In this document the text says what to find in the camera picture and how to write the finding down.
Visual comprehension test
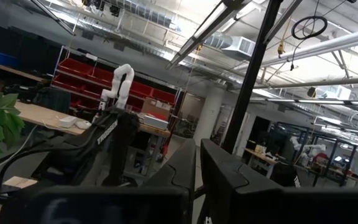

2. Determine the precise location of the flat white box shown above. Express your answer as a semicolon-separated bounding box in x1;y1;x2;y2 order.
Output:
142;114;170;131

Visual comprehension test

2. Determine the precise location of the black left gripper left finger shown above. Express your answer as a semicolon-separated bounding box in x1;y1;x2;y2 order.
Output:
0;138;197;224

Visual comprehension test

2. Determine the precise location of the white air conditioning unit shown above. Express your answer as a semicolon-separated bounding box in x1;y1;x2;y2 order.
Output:
220;35;257;62

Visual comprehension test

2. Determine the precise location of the white round device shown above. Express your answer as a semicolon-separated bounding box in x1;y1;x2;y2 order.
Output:
74;119;93;131

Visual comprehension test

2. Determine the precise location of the white building column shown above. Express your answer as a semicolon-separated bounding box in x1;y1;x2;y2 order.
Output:
193;86;227;147

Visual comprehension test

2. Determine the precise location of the yellow hanging pendant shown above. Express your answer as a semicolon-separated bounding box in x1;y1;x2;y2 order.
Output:
277;17;291;59

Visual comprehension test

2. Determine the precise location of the black coiled hanging cable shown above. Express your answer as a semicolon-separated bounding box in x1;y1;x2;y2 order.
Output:
290;15;329;72

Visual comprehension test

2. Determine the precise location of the thick white pipe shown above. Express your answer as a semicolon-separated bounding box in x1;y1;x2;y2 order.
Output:
232;26;358;73

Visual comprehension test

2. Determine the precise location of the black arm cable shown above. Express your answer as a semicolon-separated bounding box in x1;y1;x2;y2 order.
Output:
0;123;107;195

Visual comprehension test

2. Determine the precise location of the small white box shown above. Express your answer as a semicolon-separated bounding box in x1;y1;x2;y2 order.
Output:
58;115;78;129

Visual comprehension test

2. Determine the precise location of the brown cardboard box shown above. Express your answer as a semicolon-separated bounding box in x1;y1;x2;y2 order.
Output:
140;96;172;121

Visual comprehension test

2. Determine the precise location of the long fluorescent light fixture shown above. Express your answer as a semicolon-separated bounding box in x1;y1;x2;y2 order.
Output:
165;0;256;70

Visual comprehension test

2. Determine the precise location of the small wooden block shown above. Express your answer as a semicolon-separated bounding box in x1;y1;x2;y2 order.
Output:
2;175;39;190

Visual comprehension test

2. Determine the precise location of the rack with red bins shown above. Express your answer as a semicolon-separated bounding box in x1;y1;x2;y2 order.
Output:
50;45;183;125

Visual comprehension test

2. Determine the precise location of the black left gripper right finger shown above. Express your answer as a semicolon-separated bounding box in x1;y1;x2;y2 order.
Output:
200;138;358;224

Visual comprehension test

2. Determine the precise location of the thin white pipe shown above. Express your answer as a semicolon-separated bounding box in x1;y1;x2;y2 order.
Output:
252;75;358;91

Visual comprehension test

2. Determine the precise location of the wooden workbench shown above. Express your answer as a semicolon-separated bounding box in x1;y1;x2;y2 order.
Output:
13;100;172;138

